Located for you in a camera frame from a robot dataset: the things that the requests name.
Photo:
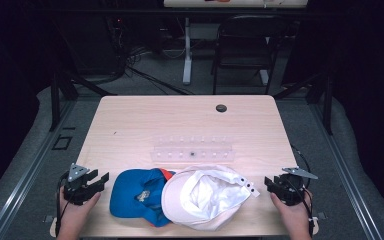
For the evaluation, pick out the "clear acrylic peg rack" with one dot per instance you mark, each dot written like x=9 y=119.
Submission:
x=193 y=154

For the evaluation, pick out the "person's right hand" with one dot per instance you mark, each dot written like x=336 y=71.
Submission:
x=292 y=215

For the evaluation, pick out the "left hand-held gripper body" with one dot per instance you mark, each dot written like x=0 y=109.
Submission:
x=76 y=190

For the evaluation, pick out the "black table grommet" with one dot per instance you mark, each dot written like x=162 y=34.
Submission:
x=221 y=108

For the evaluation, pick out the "person's left hand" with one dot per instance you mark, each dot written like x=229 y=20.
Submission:
x=75 y=215

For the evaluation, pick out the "white desk leg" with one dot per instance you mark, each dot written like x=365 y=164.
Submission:
x=187 y=60

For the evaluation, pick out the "black equipment cabinet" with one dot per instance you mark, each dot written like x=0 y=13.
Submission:
x=90 y=43

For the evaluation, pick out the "white baseball cap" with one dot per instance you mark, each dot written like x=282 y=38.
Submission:
x=200 y=196

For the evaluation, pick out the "blue baseball cap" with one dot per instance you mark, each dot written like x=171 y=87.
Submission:
x=133 y=196

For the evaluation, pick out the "aluminium floor rail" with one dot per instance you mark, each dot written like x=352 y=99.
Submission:
x=23 y=173
x=345 y=173

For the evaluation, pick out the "black folding chair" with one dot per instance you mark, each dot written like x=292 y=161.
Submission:
x=246 y=50

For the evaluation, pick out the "white desk top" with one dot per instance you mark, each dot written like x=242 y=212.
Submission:
x=235 y=3

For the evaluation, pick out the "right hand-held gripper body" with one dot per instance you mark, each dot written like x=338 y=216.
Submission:
x=290 y=189

